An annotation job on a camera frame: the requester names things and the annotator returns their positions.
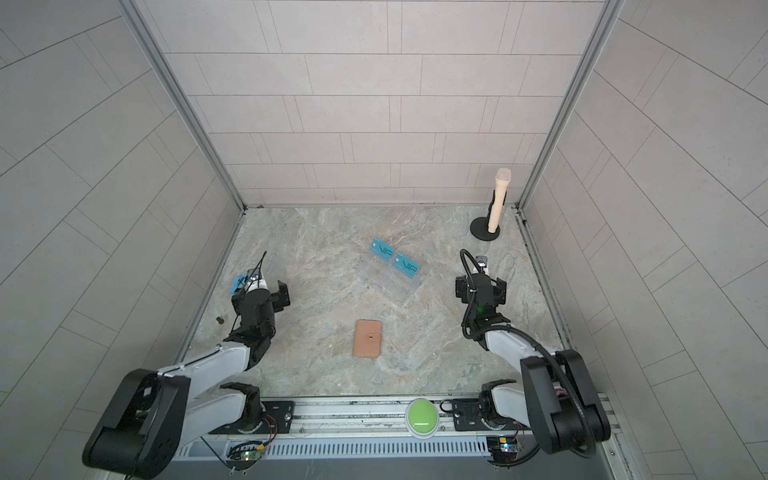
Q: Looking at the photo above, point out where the tan leather card holder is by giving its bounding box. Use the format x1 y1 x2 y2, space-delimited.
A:
352 319 382 359

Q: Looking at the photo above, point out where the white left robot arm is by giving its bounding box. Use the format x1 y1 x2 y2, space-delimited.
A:
82 272 290 479

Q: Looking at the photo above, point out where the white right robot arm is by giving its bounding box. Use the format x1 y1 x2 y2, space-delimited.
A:
455 272 611 458

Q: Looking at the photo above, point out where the teal VIP card rear right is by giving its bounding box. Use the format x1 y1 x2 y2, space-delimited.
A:
392 252 420 280

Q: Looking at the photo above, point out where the teal vip card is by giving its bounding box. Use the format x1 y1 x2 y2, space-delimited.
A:
369 238 395 263
392 252 420 280

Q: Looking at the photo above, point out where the clear acrylic card stand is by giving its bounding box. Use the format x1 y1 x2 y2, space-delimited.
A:
358 247 422 304

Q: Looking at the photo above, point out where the teal VIP card rear left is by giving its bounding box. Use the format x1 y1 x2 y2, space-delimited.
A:
369 238 395 263

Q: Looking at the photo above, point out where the blue toy car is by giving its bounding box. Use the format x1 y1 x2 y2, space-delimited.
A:
230 274 250 297

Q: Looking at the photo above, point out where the beige microphone on black stand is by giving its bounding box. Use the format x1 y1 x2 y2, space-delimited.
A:
470 168 512 242

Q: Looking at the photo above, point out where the green push button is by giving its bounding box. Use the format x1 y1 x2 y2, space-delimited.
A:
405 398 439 439

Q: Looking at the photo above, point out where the left circuit board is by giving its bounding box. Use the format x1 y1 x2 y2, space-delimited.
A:
226 441 266 471

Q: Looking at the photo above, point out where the circuit board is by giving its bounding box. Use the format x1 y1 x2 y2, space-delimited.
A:
486 436 520 465
226 441 266 471

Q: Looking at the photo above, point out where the right circuit board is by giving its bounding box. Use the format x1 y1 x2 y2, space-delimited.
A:
486 436 520 465

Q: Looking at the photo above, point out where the black corrugated cable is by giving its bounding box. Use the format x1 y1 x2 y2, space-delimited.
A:
458 248 598 460

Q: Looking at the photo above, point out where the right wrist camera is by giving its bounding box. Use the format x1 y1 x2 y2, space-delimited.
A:
475 255 489 275

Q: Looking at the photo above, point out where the aluminium rail base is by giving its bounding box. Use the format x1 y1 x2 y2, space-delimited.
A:
175 393 616 468

